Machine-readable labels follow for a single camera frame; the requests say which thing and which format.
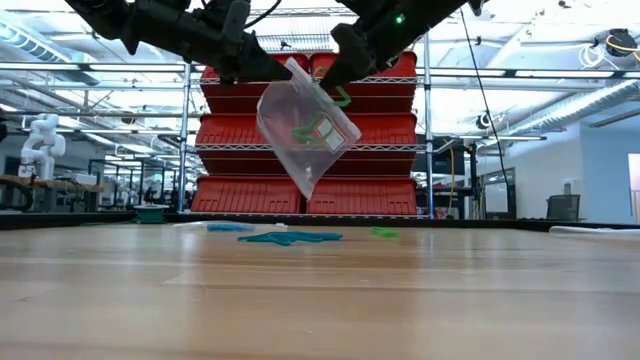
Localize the teal thin rubber band tangle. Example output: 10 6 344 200
236 230 345 247

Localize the black monitor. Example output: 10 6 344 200
414 134 466 176

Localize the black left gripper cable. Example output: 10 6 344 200
243 0 284 30

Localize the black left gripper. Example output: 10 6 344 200
144 0 293 85

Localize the black ceiling device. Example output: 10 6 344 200
594 27 640 64

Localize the small round spool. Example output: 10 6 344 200
133 203 170 225

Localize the wooden background workbench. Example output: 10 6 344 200
0 174 106 214

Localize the yellow hanging cable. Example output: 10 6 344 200
447 139 457 216

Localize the thin black hanging cable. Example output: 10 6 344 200
458 7 516 216

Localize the black aluminium table frame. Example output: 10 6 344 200
0 212 640 232

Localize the black framed whiteboard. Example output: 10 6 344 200
482 167 516 219

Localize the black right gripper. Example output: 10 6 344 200
319 0 431 91

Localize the chrome wire shelf cart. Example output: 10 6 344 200
177 4 436 219

